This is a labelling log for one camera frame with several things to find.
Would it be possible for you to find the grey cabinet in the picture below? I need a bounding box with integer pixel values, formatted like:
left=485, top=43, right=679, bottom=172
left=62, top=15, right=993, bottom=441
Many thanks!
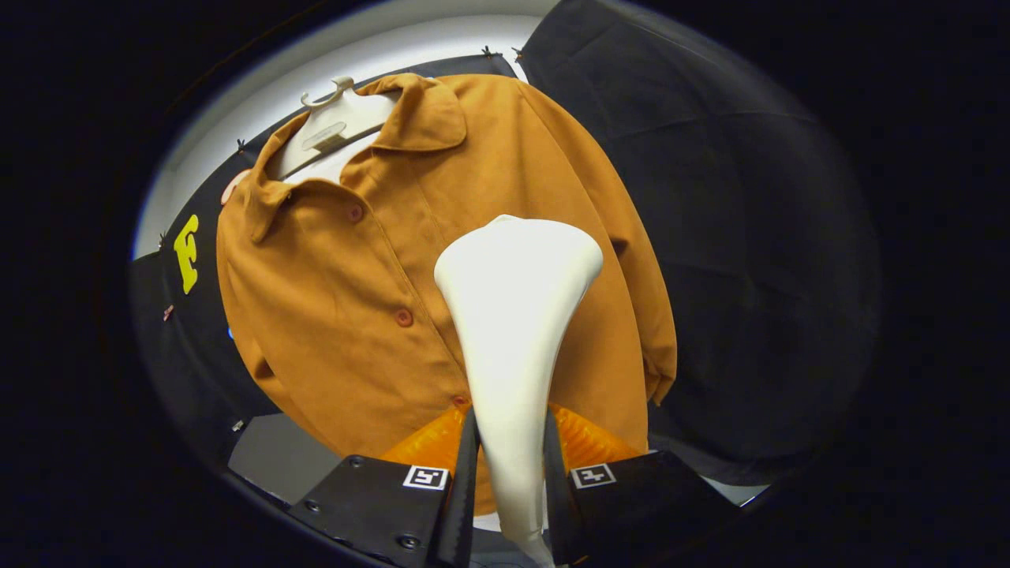
left=229, top=413, right=348, bottom=506

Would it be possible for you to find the orange button shirt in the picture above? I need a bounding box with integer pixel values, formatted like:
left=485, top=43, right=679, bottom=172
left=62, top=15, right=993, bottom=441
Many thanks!
left=216, top=73, right=678, bottom=518

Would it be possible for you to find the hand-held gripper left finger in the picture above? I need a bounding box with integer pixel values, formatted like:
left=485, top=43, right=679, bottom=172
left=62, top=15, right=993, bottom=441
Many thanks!
left=286, top=406, right=481, bottom=568

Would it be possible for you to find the white garment steamer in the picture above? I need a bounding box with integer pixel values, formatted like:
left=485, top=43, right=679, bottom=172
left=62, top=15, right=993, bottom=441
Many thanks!
left=433, top=214, right=604, bottom=568

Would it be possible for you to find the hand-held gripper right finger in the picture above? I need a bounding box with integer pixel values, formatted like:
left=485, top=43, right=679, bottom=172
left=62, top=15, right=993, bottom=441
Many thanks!
left=541, top=406, right=739, bottom=568

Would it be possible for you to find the black backdrop cloth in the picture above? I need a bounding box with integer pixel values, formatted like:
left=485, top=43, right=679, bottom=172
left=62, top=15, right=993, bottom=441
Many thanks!
left=130, top=0, right=883, bottom=486

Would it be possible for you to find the white clothes hanger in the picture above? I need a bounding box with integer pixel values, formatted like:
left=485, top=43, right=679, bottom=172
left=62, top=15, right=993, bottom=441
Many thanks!
left=278, top=76, right=403, bottom=184

